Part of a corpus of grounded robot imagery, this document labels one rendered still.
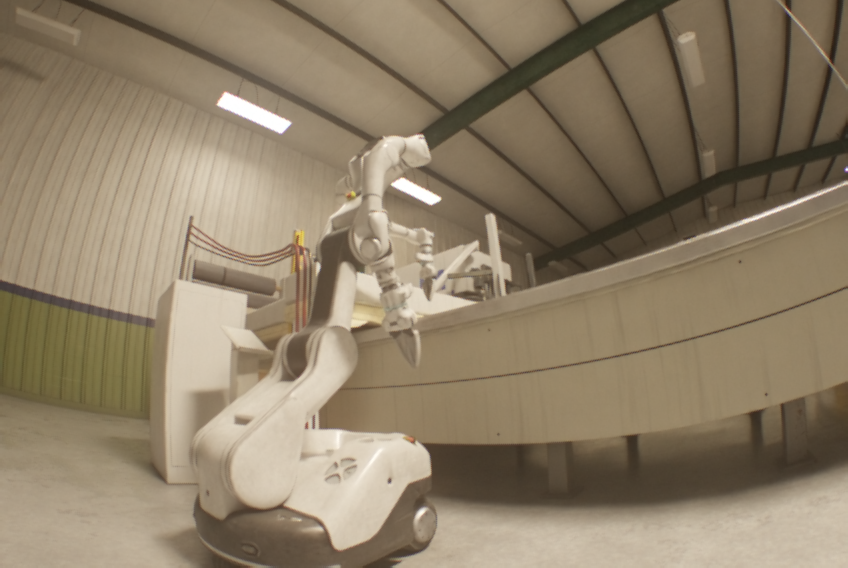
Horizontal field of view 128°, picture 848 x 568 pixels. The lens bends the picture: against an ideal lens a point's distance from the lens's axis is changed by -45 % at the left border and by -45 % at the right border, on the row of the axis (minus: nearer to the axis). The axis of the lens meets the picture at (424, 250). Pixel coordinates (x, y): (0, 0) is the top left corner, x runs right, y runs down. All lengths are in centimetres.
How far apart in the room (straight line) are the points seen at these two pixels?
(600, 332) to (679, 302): 30
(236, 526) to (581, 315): 122
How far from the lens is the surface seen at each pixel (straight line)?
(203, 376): 206
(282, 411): 94
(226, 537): 96
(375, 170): 118
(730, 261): 135
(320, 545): 88
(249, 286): 583
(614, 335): 136
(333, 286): 121
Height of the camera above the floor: 48
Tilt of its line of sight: 22 degrees up
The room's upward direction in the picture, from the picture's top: 4 degrees counter-clockwise
